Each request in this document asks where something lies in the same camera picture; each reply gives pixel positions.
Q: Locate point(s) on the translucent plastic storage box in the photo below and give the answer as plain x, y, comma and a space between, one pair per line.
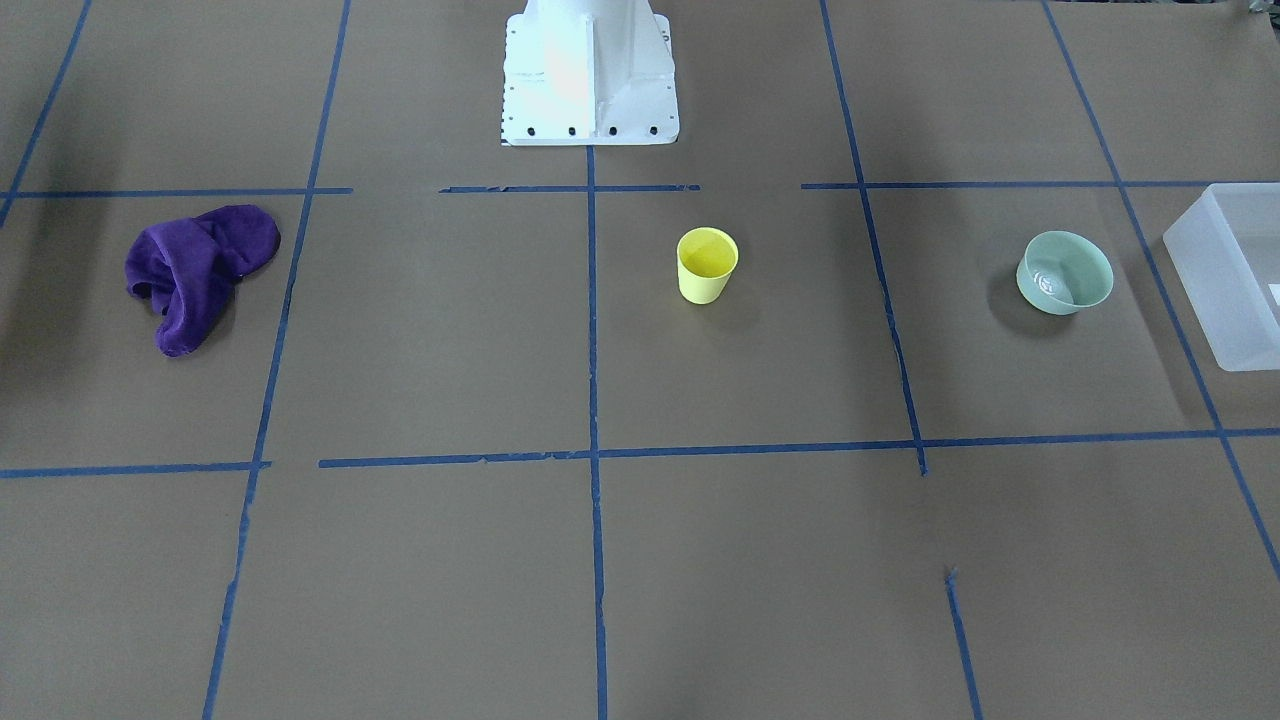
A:
1225, 249

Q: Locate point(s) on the yellow plastic cup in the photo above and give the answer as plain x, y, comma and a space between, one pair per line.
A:
706, 258

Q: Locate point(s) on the pale green bowl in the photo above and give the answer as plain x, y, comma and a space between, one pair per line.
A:
1061, 273

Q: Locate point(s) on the purple cloth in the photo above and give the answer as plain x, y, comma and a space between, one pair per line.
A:
188, 268

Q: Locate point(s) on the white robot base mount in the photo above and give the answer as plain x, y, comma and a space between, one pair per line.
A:
589, 73

